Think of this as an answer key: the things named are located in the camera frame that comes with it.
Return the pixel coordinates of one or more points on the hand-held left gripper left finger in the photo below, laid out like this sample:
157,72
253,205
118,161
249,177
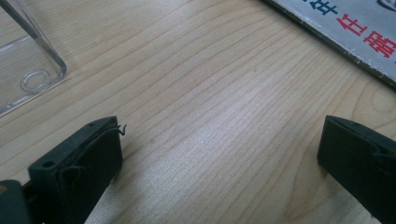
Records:
77,174

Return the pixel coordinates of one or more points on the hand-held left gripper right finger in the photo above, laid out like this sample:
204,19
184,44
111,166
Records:
358,161

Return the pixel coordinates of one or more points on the clear acrylic divider rack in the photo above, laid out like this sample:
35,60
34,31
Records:
32,81

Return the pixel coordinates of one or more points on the magazine with portrait cover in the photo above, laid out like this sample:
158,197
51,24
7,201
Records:
358,18

